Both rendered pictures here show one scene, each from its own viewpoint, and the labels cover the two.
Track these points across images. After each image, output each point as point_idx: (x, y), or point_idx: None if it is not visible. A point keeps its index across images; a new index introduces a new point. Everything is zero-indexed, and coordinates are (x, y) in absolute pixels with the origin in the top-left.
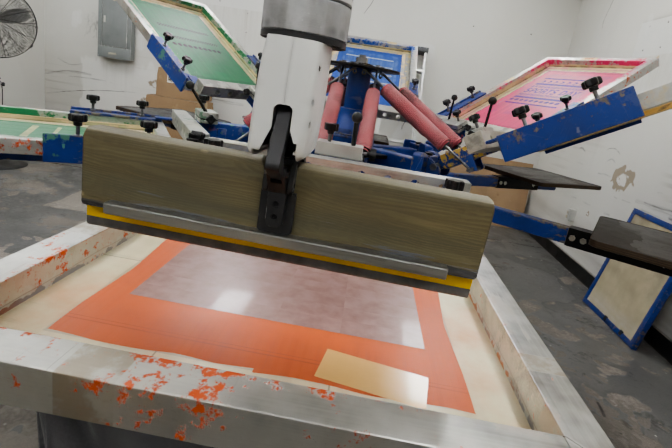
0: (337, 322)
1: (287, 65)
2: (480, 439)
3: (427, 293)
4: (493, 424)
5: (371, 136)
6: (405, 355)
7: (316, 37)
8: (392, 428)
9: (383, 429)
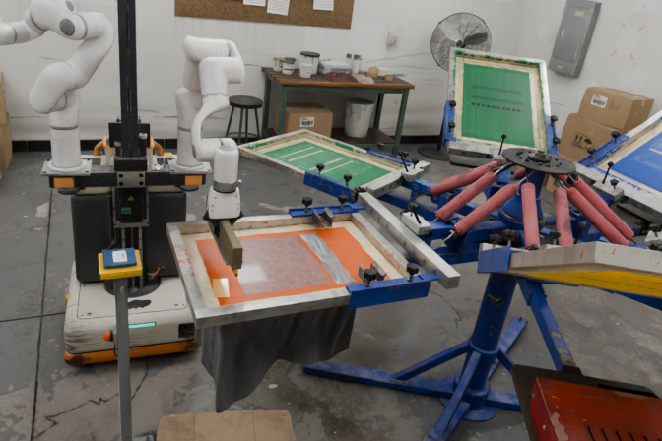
0: (243, 277)
1: (209, 195)
2: (194, 295)
3: (291, 292)
4: (202, 297)
5: (469, 221)
6: (237, 291)
7: (215, 190)
8: (188, 283)
9: (187, 283)
